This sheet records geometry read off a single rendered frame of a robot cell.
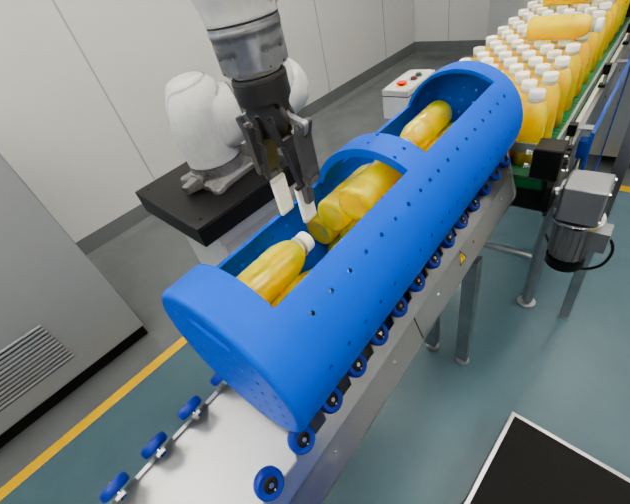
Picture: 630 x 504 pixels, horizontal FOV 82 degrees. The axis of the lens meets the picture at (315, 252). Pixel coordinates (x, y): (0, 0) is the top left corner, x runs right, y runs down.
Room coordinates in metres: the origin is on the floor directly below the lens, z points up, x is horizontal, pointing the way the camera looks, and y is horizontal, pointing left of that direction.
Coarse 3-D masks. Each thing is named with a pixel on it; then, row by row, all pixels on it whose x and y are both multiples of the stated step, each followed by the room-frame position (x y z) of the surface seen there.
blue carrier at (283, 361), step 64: (384, 128) 0.86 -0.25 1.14; (512, 128) 0.74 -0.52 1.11; (320, 192) 0.69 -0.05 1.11; (448, 192) 0.52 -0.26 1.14; (256, 256) 0.55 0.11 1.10; (320, 256) 0.61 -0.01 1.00; (384, 256) 0.39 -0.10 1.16; (192, 320) 0.34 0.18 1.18; (256, 320) 0.29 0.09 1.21; (320, 320) 0.30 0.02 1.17; (256, 384) 0.27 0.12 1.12; (320, 384) 0.25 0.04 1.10
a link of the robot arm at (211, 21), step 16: (192, 0) 0.50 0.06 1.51; (208, 0) 0.48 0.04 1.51; (224, 0) 0.47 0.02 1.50; (240, 0) 0.47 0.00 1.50; (256, 0) 0.48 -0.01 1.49; (272, 0) 0.50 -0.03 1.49; (208, 16) 0.49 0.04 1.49; (224, 16) 0.48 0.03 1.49; (240, 16) 0.48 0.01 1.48; (256, 16) 0.48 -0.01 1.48
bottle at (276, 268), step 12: (288, 240) 0.51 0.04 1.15; (300, 240) 0.51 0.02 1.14; (264, 252) 0.49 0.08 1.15; (276, 252) 0.47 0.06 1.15; (288, 252) 0.47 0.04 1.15; (300, 252) 0.48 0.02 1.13; (252, 264) 0.46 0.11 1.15; (264, 264) 0.45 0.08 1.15; (276, 264) 0.45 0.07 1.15; (288, 264) 0.46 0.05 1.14; (300, 264) 0.47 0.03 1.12; (240, 276) 0.44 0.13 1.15; (252, 276) 0.43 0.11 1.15; (264, 276) 0.43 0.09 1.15; (276, 276) 0.44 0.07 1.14; (288, 276) 0.44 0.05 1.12; (252, 288) 0.41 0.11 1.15; (264, 288) 0.42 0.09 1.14; (276, 288) 0.42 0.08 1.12
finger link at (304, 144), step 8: (296, 128) 0.47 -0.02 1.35; (296, 136) 0.47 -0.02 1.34; (304, 136) 0.48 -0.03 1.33; (296, 144) 0.48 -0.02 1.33; (304, 144) 0.47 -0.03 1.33; (312, 144) 0.48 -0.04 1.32; (304, 152) 0.47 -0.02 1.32; (312, 152) 0.48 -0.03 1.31; (304, 160) 0.47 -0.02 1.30; (312, 160) 0.48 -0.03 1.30; (304, 168) 0.47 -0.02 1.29; (312, 168) 0.48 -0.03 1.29; (304, 176) 0.48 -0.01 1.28; (312, 176) 0.47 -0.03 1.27; (320, 176) 0.48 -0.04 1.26; (312, 184) 0.47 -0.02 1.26
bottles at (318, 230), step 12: (444, 132) 0.83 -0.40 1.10; (432, 144) 0.78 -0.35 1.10; (312, 228) 0.63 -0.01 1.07; (324, 228) 0.60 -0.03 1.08; (348, 228) 0.56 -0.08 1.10; (324, 240) 0.61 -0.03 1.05; (336, 240) 0.60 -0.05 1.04; (300, 276) 0.46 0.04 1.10; (288, 288) 0.44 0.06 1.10; (276, 300) 0.42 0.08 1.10
